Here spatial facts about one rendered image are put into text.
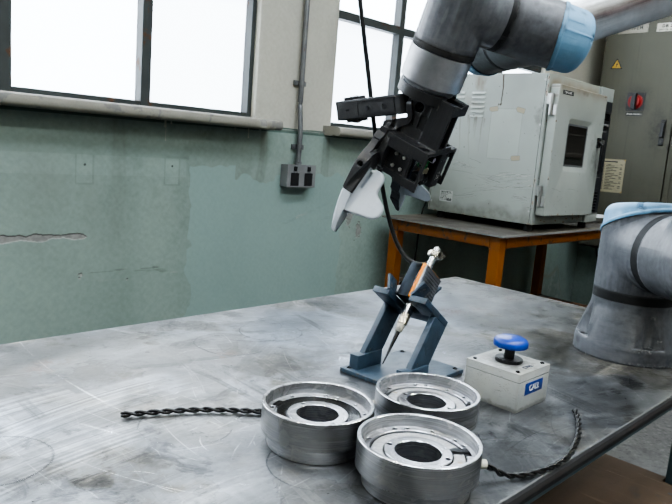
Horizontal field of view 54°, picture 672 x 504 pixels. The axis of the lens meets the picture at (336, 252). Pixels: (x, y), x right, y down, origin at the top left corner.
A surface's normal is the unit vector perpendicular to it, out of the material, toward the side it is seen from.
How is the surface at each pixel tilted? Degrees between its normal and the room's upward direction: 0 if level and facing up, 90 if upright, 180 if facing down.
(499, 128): 90
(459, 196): 90
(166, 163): 90
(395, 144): 99
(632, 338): 72
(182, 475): 0
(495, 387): 90
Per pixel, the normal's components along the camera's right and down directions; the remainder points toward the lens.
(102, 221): 0.71, 0.17
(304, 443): -0.18, 0.14
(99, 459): 0.08, -0.98
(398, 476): -0.40, 0.11
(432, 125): -0.61, 0.23
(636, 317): -0.23, -0.17
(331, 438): 0.25, 0.18
